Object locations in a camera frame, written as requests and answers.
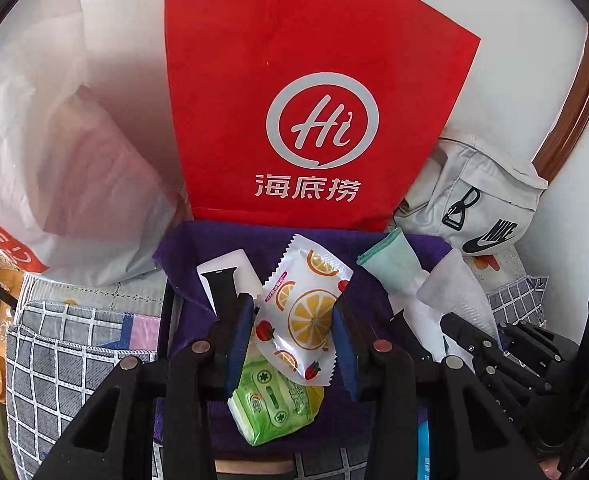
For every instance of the white tissue packet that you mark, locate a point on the white tissue packet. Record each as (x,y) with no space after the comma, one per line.
(454,285)

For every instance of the white plastic shopping bag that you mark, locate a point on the white plastic shopping bag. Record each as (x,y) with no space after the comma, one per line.
(74,185)

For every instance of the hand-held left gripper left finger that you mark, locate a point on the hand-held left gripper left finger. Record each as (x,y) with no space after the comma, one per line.
(239,345)

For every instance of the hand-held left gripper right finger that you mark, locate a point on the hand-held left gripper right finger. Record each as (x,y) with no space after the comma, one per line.
(344,355)

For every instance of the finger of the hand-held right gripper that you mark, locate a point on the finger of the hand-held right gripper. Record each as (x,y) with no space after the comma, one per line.
(514,390)
(469,337)

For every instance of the purple towel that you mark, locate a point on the purple towel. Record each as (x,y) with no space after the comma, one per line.
(209,240)

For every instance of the blue tissue pack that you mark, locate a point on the blue tissue pack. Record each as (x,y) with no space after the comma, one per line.
(423,450)

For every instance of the red paper shopping bag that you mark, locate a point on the red paper shopping bag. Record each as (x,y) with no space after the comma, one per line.
(274,60)

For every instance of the brown wooden door frame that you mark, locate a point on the brown wooden door frame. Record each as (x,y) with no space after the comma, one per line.
(574,110)

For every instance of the grey waist bag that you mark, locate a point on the grey waist bag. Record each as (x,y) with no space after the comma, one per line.
(474,180)

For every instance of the green wet wipe pack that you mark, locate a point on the green wet wipe pack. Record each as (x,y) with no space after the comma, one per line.
(274,405)

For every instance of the white rectangular block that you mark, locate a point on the white rectangular block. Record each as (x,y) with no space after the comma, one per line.
(234,262)

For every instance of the grey checked blanket with stars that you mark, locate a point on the grey checked blanket with stars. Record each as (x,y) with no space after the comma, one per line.
(39,360)

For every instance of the fruit print wipe packet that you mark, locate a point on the fruit print wipe packet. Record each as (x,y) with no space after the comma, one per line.
(304,310)

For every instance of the dark tin box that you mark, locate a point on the dark tin box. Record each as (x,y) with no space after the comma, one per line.
(254,471)

